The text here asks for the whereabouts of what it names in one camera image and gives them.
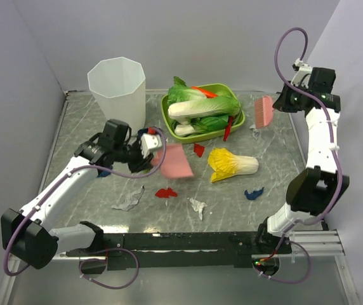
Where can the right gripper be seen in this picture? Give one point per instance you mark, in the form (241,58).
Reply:
(282,103)

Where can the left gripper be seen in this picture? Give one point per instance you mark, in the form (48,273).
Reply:
(141,164)

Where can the pink hand brush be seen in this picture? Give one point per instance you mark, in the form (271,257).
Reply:
(263,111)

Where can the pink dustpan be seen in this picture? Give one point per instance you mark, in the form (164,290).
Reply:
(175,164)

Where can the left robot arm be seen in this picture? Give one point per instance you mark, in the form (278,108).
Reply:
(29,233)

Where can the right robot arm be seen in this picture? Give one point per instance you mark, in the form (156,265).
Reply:
(314,191)

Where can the dark blue scrap near bin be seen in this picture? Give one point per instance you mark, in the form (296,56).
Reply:
(149,130)

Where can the dark blue paper scrap left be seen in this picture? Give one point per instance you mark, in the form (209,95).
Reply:
(103,174)

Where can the dark blue paper scrap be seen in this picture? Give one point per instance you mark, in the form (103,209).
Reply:
(253,195)
(103,174)

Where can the grey paper scrap left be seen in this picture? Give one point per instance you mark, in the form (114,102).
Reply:
(130,201)

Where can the grey paper scrap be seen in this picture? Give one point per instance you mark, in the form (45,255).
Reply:
(130,201)
(255,131)

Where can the grey paper scrap right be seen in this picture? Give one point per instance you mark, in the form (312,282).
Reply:
(255,131)

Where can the red paper scrap centre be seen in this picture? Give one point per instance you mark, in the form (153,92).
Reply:
(166,193)

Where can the green plastic tray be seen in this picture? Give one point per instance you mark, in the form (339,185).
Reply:
(199,137)

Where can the red paper scrap near tray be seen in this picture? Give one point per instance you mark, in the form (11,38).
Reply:
(199,150)

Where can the red chili pepper toy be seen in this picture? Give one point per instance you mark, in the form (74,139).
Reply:
(228,128)

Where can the translucent white plastic bin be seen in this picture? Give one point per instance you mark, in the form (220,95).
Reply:
(118,86)

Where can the large green cabbage toy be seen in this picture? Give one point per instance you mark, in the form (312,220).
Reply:
(204,107)

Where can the green leafy lettuce toy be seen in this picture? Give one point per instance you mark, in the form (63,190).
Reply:
(180,92)

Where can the small bok choy toy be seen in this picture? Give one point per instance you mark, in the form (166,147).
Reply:
(202,125)

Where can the orange carrot toy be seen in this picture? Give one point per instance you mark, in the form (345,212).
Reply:
(208,94)

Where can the white crumpled paper scrap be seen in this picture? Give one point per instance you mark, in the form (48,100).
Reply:
(198,207)

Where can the yellow napa cabbage toy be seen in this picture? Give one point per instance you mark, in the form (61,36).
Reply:
(226,164)

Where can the dark blue paper scrap right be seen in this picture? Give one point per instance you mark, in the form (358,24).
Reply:
(253,195)

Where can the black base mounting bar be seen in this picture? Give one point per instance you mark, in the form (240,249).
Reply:
(168,250)

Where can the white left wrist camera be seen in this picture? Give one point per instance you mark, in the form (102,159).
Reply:
(150,144)

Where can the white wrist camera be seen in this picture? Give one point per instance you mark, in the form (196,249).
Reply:
(150,144)
(303,73)

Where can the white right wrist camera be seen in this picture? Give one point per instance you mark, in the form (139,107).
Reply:
(303,73)

